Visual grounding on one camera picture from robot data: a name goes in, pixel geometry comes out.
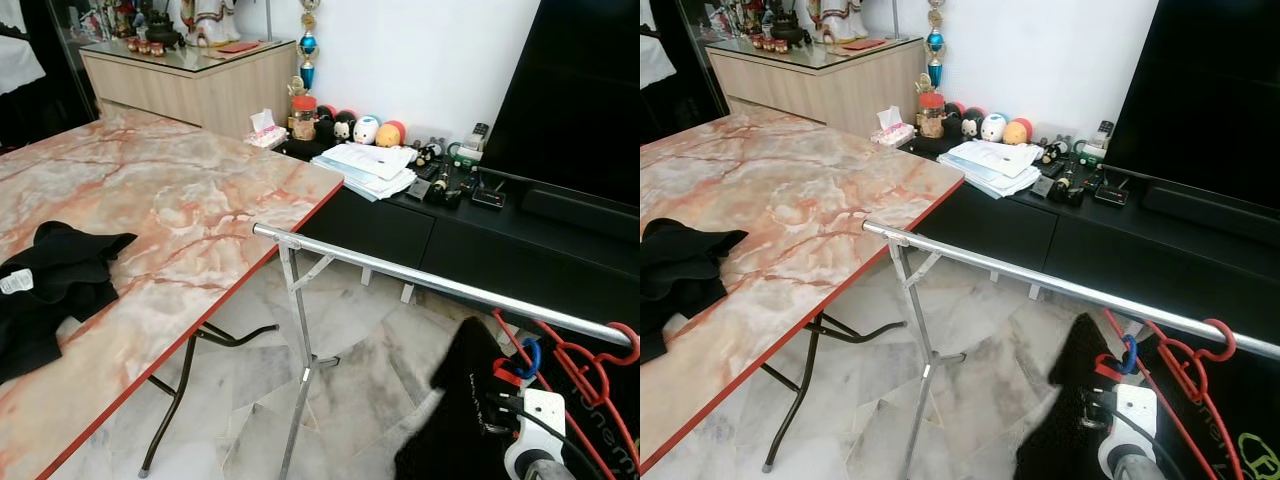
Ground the red plastic hanger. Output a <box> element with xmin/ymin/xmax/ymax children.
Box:
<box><xmin>1103</xmin><ymin>308</ymin><xmax>1246</xmax><ymax>480</ymax></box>
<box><xmin>490</xmin><ymin>308</ymin><xmax>641</xmax><ymax>480</ymax></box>

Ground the black T-shirt with logo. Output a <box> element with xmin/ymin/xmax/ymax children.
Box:
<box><xmin>540</xmin><ymin>330</ymin><xmax>641</xmax><ymax>480</ymax></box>
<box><xmin>1140</xmin><ymin>330</ymin><xmax>1280</xmax><ymax>480</ymax></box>

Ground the black TV cabinet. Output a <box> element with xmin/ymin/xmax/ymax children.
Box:
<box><xmin>275</xmin><ymin>140</ymin><xmax>641</xmax><ymax>331</ymax></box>
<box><xmin>900</xmin><ymin>135</ymin><xmax>1280</xmax><ymax>341</ymax></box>

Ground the silver metal clothes rack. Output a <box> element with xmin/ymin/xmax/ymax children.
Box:
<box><xmin>862</xmin><ymin>218</ymin><xmax>1280</xmax><ymax>480</ymax></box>
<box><xmin>252</xmin><ymin>222</ymin><xmax>641</xmax><ymax>480</ymax></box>

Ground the black soundbar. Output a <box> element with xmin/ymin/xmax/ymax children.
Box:
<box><xmin>520</xmin><ymin>185</ymin><xmax>641</xmax><ymax>241</ymax></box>
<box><xmin>1140</xmin><ymin>180</ymin><xmax>1280</xmax><ymax>241</ymax></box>

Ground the black garment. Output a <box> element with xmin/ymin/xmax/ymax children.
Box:
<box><xmin>0</xmin><ymin>222</ymin><xmax>138</xmax><ymax>386</ymax></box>
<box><xmin>640</xmin><ymin>218</ymin><xmax>749</xmax><ymax>366</ymax></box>

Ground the white paper stack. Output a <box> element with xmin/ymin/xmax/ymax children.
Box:
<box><xmin>310</xmin><ymin>142</ymin><xmax>419</xmax><ymax>203</ymax></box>
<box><xmin>938</xmin><ymin>140</ymin><xmax>1044</xmax><ymax>199</ymax></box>

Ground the black flat television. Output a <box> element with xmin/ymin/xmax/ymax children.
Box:
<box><xmin>480</xmin><ymin>0</ymin><xmax>641</xmax><ymax>206</ymax></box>
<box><xmin>1105</xmin><ymin>0</ymin><xmax>1280</xmax><ymax>211</ymax></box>

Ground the jar with red lid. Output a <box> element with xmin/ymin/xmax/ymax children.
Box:
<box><xmin>290</xmin><ymin>95</ymin><xmax>319</xmax><ymax>143</ymax></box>
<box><xmin>918</xmin><ymin>92</ymin><xmax>946</xmax><ymax>139</ymax></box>

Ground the pink tissue box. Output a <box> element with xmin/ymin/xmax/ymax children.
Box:
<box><xmin>872</xmin><ymin>105</ymin><xmax>916</xmax><ymax>148</ymax></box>
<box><xmin>245</xmin><ymin>108</ymin><xmax>289</xmax><ymax>149</ymax></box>

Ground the marble pattern folding table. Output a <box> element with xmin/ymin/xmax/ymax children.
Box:
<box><xmin>640</xmin><ymin>108</ymin><xmax>966</xmax><ymax>476</ymax></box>
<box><xmin>0</xmin><ymin>110</ymin><xmax>346</xmax><ymax>480</ymax></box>

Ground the black glass display cabinet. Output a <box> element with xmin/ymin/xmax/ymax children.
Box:
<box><xmin>0</xmin><ymin>0</ymin><xmax>98</xmax><ymax>151</ymax></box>
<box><xmin>640</xmin><ymin>0</ymin><xmax>731</xmax><ymax>146</ymax></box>

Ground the gold and blue trophy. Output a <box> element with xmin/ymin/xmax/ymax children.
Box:
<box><xmin>925</xmin><ymin>0</ymin><xmax>948</xmax><ymax>91</ymax></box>
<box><xmin>296</xmin><ymin>0</ymin><xmax>321</xmax><ymax>96</ymax></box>

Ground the light wooden sideboard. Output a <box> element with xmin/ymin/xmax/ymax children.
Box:
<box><xmin>705</xmin><ymin>38</ymin><xmax>926</xmax><ymax>139</ymax></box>
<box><xmin>78</xmin><ymin>38</ymin><xmax>299</xmax><ymax>141</ymax></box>

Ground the white porcelain statue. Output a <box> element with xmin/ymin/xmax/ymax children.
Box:
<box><xmin>180</xmin><ymin>0</ymin><xmax>241</xmax><ymax>49</ymax></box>
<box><xmin>808</xmin><ymin>0</ymin><xmax>869</xmax><ymax>46</ymax></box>

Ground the black incense censer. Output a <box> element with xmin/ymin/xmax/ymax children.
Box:
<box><xmin>770</xmin><ymin>10</ymin><xmax>813</xmax><ymax>46</ymax></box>
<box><xmin>140</xmin><ymin>10</ymin><xmax>186</xmax><ymax>51</ymax></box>

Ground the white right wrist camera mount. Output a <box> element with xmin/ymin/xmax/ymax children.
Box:
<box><xmin>1097</xmin><ymin>383</ymin><xmax>1159</xmax><ymax>476</ymax></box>
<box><xmin>503</xmin><ymin>388</ymin><xmax>568</xmax><ymax>479</ymax></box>

